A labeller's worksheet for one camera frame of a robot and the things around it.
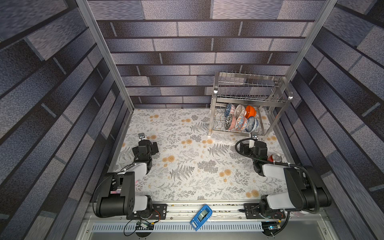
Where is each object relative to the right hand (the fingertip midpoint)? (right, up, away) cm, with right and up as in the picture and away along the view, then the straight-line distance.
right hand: (249, 141), depth 93 cm
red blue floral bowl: (-2, +11, +9) cm, 15 cm away
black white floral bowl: (-11, +13, +13) cm, 21 cm away
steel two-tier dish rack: (+1, +24, +7) cm, 25 cm away
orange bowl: (+4, +20, +10) cm, 23 cm away
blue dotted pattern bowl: (-9, +22, +20) cm, 30 cm away
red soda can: (+10, -8, -12) cm, 18 cm away
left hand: (-66, -1, -1) cm, 66 cm away
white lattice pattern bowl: (-1, +21, +20) cm, 29 cm away
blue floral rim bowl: (+5, +10, +9) cm, 15 cm away
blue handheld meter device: (-32, -33, -25) cm, 52 cm away
